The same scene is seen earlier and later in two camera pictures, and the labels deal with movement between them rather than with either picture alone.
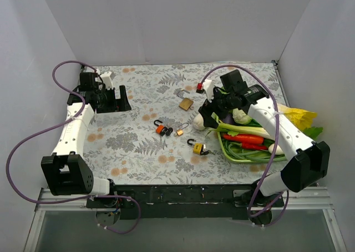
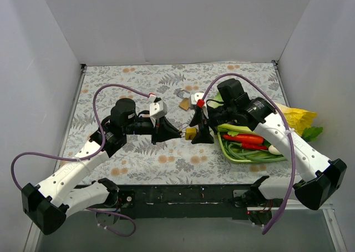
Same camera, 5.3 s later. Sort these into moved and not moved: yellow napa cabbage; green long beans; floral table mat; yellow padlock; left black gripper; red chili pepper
Moved: yellow padlock; left black gripper
Not moved: floral table mat; red chili pepper; yellow napa cabbage; green long beans
